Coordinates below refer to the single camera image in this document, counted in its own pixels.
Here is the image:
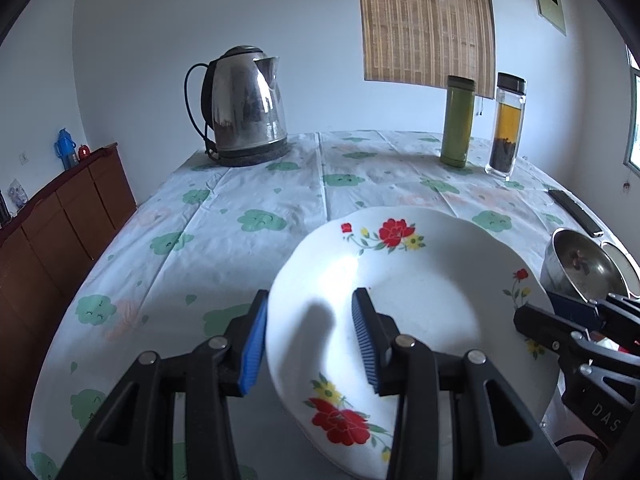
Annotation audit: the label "black kettle base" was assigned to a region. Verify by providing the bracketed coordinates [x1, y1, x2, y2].
[207, 137, 292, 167]

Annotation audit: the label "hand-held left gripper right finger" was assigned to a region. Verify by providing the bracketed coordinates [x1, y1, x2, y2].
[351, 287, 571, 480]

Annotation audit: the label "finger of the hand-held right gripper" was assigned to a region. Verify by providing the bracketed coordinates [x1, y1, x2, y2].
[545, 290, 640, 348]
[513, 304, 598, 367]

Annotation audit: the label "stainless steel electric kettle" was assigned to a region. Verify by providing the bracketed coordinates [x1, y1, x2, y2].
[185, 45, 288, 153]

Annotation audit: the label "white plate red flowers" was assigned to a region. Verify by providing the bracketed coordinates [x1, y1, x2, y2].
[266, 206, 560, 479]

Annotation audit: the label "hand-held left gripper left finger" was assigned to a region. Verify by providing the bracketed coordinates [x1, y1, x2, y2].
[55, 289, 271, 480]

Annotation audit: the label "white wall panel box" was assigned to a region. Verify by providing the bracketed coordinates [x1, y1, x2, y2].
[530, 0, 567, 37]

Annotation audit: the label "white tablecloth green print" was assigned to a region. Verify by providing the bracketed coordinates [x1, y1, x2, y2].
[25, 130, 640, 480]

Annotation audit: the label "blue thermos jug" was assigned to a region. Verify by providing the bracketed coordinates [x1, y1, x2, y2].
[54, 128, 77, 170]

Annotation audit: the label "green thermos flask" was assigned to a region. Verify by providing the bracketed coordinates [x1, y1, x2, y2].
[440, 75, 476, 167]

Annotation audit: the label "stainless steel bowl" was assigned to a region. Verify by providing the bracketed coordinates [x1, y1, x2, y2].
[540, 228, 628, 306]

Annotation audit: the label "window frame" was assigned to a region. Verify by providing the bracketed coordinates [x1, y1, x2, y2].
[622, 45, 640, 176]

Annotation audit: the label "glass tea bottle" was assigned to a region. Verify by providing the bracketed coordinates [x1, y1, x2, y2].
[485, 72, 527, 182]

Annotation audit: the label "bamboo window blind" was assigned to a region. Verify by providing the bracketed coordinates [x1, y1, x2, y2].
[356, 0, 496, 98]

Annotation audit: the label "brown wooden sideboard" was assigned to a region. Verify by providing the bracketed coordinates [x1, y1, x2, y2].
[0, 142, 137, 461]

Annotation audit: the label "white enamel bowl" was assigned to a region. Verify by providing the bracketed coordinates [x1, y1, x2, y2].
[600, 241, 640, 298]

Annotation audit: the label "black smartphone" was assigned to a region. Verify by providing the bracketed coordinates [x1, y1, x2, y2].
[547, 188, 605, 238]

